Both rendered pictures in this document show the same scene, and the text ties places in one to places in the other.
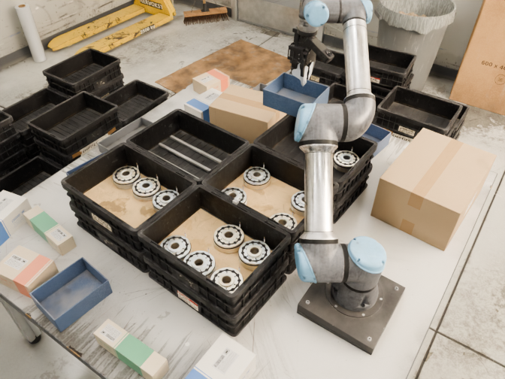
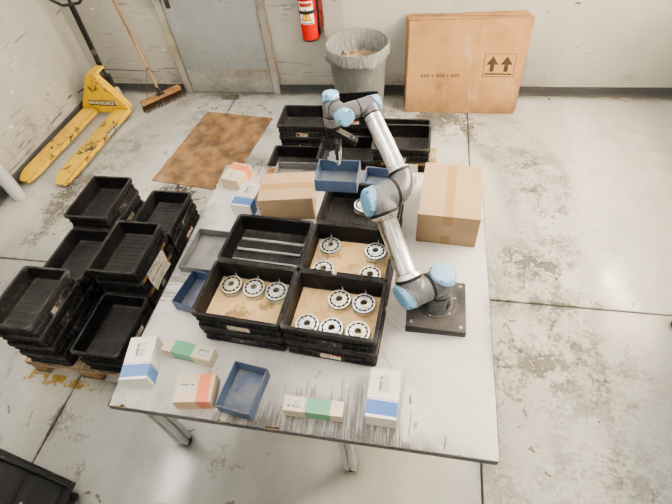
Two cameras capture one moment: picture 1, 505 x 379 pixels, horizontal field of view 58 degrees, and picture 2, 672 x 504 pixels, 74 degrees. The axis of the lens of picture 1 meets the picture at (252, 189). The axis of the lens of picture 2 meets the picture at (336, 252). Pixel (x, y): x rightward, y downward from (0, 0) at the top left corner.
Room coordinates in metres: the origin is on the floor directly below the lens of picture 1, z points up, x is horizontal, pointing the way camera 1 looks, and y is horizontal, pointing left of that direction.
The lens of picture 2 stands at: (-0.02, 0.43, 2.47)
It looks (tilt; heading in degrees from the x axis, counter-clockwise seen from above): 50 degrees down; 341
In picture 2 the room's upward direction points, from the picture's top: 7 degrees counter-clockwise
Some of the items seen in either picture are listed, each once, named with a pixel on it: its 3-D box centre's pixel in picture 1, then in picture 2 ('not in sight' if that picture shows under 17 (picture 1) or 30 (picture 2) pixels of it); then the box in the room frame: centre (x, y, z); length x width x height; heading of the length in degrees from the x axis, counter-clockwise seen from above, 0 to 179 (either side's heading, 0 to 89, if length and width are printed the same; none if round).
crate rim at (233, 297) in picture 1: (213, 236); (334, 305); (0.96, 0.12, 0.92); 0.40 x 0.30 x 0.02; 52
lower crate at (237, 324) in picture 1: (216, 267); (337, 324); (0.96, 0.12, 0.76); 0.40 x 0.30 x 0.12; 52
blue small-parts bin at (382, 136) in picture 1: (363, 137); (380, 180); (1.74, -0.52, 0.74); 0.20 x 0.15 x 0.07; 48
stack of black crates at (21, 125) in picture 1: (43, 131); (89, 269); (2.36, 1.32, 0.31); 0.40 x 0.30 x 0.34; 146
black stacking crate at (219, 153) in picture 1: (188, 153); (269, 248); (1.44, 0.25, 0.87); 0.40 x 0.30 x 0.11; 52
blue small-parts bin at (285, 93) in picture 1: (295, 95); (337, 175); (1.50, -0.16, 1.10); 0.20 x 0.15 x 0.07; 56
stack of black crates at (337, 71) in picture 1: (322, 80); (307, 133); (2.99, -0.51, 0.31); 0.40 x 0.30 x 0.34; 56
